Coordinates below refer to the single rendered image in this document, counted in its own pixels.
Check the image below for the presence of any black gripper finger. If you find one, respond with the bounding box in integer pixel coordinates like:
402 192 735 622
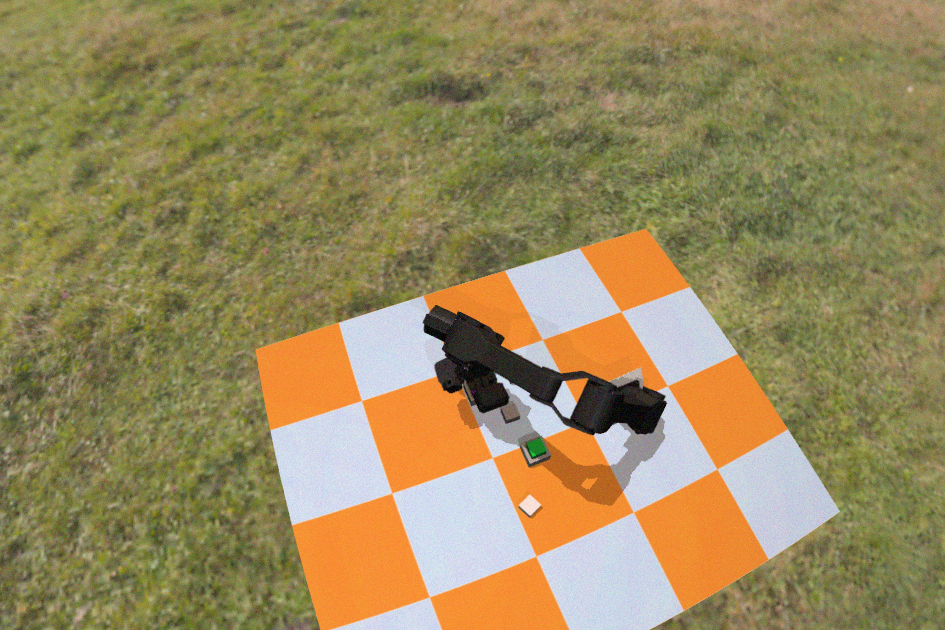
465 378 498 391

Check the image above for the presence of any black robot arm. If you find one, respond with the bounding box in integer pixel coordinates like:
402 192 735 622
423 305 667 435

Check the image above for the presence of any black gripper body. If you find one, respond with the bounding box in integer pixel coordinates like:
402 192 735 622
466 364 510 414

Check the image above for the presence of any green button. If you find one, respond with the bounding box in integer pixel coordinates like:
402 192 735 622
520 435 551 468

